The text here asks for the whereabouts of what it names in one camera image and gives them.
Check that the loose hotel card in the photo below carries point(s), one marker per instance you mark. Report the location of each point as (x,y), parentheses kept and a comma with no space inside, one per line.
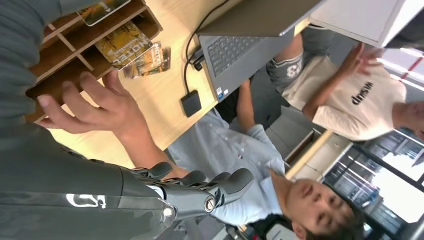
(152,63)

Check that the wooden card holder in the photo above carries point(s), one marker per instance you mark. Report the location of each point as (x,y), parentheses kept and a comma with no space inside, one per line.
(76,43)

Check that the grey laptop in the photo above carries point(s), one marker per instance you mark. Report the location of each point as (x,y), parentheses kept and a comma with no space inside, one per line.
(238,49)

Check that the yellow hotel card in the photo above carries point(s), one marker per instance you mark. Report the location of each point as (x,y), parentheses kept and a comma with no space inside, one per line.
(99,10)
(124,44)

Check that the person in blue shirt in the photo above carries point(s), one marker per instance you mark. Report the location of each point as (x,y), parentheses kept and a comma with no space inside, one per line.
(225,149)

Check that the white box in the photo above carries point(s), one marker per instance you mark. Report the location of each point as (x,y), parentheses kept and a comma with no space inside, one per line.
(357,20)

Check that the small black usb hub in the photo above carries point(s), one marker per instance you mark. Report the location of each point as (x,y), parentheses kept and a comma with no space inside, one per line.
(191,103)

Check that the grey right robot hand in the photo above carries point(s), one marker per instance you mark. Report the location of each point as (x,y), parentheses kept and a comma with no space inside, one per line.
(82,198)

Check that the person in beige shirt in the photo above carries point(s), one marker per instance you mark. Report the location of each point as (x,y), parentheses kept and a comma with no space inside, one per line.
(344,99)

